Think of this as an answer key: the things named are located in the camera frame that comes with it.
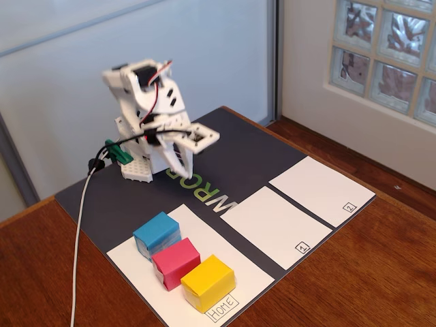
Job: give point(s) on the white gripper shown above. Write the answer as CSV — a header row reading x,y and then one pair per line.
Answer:
x,y
176,157

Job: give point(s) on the red paper box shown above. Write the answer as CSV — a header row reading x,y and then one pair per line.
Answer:
x,y
175,255

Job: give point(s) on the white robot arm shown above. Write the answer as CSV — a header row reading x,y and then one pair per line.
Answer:
x,y
160,98

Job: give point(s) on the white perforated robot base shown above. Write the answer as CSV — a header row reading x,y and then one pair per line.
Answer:
x,y
136,170

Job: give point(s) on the blue paper box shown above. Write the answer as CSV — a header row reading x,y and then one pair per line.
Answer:
x,y
156,228

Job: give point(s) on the yellow paper box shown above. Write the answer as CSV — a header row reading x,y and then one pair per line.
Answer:
x,y
207,279

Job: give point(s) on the dark grey printed mat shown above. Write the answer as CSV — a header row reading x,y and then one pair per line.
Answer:
x,y
238,153

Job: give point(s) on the green clamp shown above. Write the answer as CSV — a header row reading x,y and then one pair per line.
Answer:
x,y
119,153

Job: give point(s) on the white paper sheet marked HOME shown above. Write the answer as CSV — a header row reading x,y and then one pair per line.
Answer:
x,y
218,245

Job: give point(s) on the white paper sheet marked 1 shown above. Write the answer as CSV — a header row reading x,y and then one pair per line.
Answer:
x,y
272,225

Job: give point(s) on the frosted glass door panel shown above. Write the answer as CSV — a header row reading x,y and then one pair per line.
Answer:
x,y
68,85

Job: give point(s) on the white paper sheet marked 2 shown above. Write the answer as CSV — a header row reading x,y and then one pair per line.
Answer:
x,y
316,190

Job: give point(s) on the glass block window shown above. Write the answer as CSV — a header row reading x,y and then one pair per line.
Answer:
x,y
391,78

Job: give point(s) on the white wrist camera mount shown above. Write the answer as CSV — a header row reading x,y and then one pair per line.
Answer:
x,y
213,138

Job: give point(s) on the grey metal door post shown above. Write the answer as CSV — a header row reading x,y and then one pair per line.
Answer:
x,y
274,51

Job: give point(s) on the grey slanted metal frame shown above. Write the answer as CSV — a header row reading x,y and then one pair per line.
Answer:
x,y
17,163

